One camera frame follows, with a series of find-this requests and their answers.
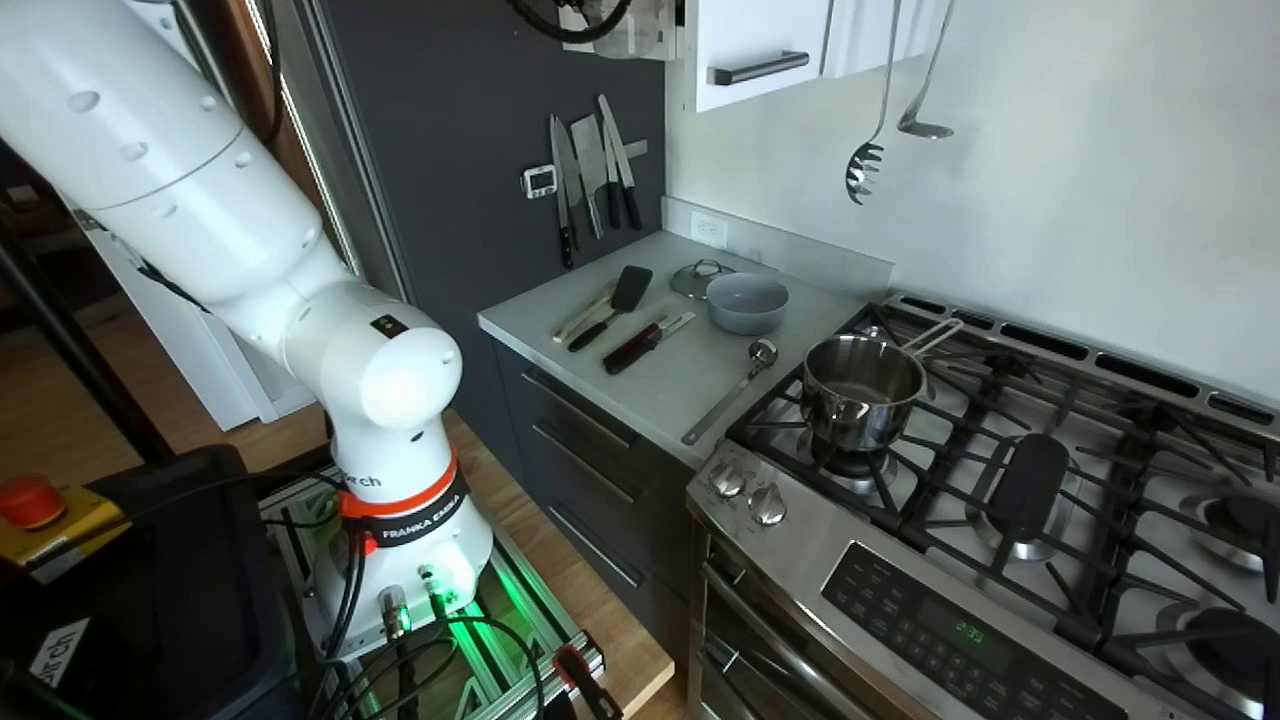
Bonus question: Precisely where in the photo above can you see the black handled steel utensil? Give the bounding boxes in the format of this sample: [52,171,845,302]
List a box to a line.
[603,313,699,382]

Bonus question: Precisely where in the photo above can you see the hanging steel ladle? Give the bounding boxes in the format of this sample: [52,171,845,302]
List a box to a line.
[891,0,960,144]

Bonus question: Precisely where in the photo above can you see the black case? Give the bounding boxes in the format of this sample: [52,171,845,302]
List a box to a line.
[0,445,309,720]

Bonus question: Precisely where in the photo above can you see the black spatula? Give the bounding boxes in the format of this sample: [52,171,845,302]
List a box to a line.
[563,264,656,356]

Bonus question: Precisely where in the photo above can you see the steel saucepan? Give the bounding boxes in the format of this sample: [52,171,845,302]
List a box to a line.
[797,317,966,460]

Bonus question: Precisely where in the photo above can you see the pale slender spoon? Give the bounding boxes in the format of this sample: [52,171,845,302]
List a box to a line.
[549,281,623,348]

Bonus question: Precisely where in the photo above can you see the long steel measuring spoon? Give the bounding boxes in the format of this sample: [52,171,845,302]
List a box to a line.
[679,338,783,447]

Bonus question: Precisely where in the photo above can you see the dark grey drawer cabinet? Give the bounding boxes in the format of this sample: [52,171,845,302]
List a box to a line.
[475,317,708,661]

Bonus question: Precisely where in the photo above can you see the broad cleaver knife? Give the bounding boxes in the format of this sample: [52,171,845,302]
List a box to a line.
[567,111,608,248]

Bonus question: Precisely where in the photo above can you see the white wall outlet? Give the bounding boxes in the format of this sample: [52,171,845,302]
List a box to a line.
[684,207,737,253]

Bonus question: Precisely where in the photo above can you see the slim black handled knife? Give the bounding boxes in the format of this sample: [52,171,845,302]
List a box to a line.
[592,91,649,232]

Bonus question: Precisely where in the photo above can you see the white cupboard door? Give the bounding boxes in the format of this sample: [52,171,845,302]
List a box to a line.
[691,0,831,118]

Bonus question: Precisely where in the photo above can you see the red button box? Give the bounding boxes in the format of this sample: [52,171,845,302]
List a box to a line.
[0,481,130,577]

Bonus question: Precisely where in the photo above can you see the small black handled knife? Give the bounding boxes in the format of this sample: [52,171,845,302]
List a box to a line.
[592,126,628,232]

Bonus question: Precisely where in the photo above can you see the black-handled kitchen tool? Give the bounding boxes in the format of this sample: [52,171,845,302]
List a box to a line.
[601,310,691,371]

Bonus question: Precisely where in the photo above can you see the stainless steel gas stove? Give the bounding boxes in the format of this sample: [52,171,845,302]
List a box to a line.
[684,289,1280,720]

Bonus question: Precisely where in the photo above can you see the long chef knife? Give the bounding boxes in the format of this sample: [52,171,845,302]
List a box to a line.
[544,111,584,272]

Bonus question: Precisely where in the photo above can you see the steel cupboard door handle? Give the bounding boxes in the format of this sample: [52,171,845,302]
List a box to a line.
[708,47,812,89]

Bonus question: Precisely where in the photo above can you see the pale blue bowl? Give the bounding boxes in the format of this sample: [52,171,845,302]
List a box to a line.
[699,269,791,340]

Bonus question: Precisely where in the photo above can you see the red handled tool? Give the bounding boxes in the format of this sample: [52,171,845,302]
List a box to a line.
[549,639,628,720]

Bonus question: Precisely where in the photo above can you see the white leaning board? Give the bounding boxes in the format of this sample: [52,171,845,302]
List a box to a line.
[70,205,325,435]

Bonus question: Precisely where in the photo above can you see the red emergency stop button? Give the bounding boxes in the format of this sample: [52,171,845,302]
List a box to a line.
[0,477,70,536]

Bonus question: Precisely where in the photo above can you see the magnetic knife strip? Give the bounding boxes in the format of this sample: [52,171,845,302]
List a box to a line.
[584,138,656,171]

